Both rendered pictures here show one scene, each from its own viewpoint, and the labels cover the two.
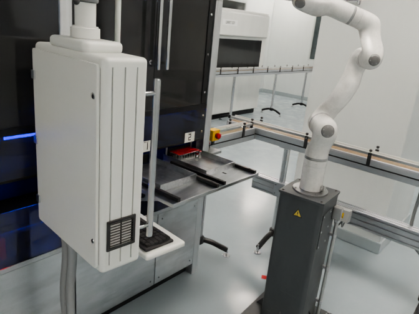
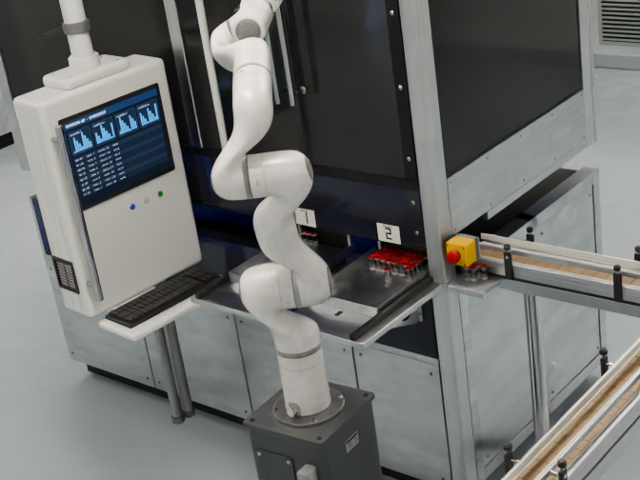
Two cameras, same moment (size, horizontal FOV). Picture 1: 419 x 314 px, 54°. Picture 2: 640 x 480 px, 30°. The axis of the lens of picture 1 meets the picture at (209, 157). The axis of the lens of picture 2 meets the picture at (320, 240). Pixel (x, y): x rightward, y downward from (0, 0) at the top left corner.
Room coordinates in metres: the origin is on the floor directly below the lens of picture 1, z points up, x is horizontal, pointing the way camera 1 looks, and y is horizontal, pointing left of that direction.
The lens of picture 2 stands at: (2.36, -3.25, 2.53)
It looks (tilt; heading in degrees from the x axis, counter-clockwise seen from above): 24 degrees down; 94
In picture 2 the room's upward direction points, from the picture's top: 9 degrees counter-clockwise
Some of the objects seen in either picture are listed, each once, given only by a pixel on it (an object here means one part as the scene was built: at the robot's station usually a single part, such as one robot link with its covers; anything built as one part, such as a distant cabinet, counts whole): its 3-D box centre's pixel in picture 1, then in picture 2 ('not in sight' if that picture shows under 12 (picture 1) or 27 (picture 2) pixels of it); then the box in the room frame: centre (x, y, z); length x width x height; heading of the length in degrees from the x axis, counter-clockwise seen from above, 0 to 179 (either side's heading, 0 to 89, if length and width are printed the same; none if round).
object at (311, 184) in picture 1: (312, 174); (304, 377); (2.08, -0.56, 0.95); 0.19 x 0.19 x 0.18
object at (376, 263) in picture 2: (188, 155); (392, 267); (2.34, 0.13, 0.91); 0.18 x 0.02 x 0.05; 141
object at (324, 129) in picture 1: (321, 137); (279, 307); (2.05, -0.56, 1.16); 0.19 x 0.12 x 0.24; 1
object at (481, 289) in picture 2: (207, 150); (477, 282); (2.59, 0.02, 0.87); 0.14 x 0.13 x 0.02; 51
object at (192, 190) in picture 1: (187, 174); (321, 288); (2.11, 0.11, 0.87); 0.70 x 0.48 x 0.02; 141
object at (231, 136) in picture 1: (221, 134); (572, 270); (2.87, -0.07, 0.92); 0.69 x 0.16 x 0.16; 141
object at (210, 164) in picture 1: (199, 160); (376, 280); (2.29, 0.06, 0.90); 0.34 x 0.26 x 0.04; 51
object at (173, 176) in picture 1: (156, 172); (292, 262); (2.02, 0.27, 0.90); 0.34 x 0.26 x 0.04; 51
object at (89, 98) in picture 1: (86, 147); (110, 179); (1.44, 0.46, 1.19); 0.50 x 0.19 x 0.78; 46
